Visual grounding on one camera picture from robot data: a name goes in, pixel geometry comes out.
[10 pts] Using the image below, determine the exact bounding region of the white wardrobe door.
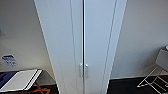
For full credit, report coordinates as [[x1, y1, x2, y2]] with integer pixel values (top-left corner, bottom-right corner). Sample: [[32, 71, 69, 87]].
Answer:
[[33, 0, 85, 94], [82, 0, 118, 94]]

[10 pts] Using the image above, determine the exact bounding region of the white wire clothes rack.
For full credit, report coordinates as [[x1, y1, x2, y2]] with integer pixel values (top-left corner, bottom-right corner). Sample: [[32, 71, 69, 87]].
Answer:
[[137, 48, 168, 94]]

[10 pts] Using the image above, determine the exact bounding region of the white door handle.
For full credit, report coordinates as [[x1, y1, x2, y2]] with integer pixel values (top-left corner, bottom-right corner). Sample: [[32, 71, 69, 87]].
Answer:
[[84, 63, 90, 79], [78, 63, 84, 79]]

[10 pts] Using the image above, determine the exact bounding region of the wall socket with blue label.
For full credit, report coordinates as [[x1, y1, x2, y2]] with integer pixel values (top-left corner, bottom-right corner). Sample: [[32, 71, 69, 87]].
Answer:
[[1, 54, 18, 67]]

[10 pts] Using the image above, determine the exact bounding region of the white bin lid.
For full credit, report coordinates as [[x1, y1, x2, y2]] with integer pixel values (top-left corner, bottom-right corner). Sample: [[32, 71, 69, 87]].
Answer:
[[0, 68, 44, 93]]

